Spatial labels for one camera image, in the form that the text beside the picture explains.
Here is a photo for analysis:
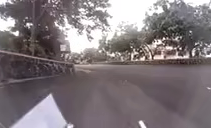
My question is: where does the dark bush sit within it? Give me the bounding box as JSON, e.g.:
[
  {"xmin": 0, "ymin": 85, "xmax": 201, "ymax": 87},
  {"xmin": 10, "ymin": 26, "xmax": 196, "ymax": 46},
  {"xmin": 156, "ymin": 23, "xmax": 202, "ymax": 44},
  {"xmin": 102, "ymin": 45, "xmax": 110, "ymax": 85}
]
[{"xmin": 81, "ymin": 47, "xmax": 101, "ymax": 63}]

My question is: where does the pale building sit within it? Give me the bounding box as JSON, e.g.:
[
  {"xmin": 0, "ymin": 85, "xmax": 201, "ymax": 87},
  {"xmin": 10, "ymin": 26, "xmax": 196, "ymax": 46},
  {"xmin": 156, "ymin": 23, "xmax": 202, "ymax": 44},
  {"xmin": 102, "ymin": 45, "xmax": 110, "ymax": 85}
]
[{"xmin": 139, "ymin": 39, "xmax": 211, "ymax": 61}]

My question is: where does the group of tall trees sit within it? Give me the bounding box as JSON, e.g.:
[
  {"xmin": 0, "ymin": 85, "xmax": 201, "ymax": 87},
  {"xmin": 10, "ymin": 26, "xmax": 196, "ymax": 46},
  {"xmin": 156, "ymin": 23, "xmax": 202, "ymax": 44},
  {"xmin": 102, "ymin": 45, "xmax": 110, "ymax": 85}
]
[{"xmin": 0, "ymin": 0, "xmax": 112, "ymax": 62}]

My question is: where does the row of leafy trees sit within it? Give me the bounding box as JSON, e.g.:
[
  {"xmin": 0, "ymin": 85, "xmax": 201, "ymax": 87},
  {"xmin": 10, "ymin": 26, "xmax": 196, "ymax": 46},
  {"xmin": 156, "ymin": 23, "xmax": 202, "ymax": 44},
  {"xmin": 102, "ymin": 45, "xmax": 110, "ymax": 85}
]
[{"xmin": 99, "ymin": 0, "xmax": 211, "ymax": 61}]

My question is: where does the pale box on post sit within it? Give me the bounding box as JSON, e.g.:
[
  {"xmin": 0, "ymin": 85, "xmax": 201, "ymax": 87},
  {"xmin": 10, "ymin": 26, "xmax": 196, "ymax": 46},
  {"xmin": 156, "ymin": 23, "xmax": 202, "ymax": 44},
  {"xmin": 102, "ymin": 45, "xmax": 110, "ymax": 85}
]
[{"xmin": 59, "ymin": 41, "xmax": 71, "ymax": 61}]

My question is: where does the long low stone wall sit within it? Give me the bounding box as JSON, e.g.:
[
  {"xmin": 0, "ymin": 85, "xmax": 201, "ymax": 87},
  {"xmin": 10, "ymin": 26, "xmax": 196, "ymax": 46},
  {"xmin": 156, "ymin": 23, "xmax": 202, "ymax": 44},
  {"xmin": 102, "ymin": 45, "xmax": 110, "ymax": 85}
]
[{"xmin": 92, "ymin": 57, "xmax": 211, "ymax": 66}]

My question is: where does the low dark stone wall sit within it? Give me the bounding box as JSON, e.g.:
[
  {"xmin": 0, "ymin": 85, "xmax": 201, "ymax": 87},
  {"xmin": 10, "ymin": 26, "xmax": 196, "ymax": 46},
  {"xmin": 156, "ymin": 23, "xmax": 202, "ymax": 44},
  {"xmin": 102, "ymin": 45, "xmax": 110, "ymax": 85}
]
[{"xmin": 0, "ymin": 48, "xmax": 76, "ymax": 84}]

